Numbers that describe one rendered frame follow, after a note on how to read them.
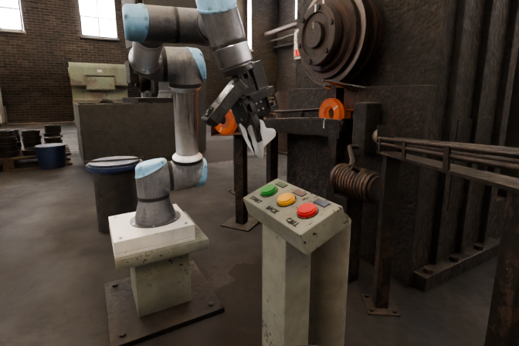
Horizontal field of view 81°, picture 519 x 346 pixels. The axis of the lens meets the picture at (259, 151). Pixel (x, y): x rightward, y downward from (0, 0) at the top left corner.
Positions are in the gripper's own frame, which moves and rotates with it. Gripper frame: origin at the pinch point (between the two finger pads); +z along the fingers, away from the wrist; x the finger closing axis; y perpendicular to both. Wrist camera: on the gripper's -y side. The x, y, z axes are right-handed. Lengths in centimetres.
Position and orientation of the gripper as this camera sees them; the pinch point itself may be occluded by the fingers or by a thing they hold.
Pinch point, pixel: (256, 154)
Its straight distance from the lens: 71.0
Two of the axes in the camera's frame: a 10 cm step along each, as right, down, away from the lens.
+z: 3.0, 8.9, 3.3
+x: -5.1, -1.5, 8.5
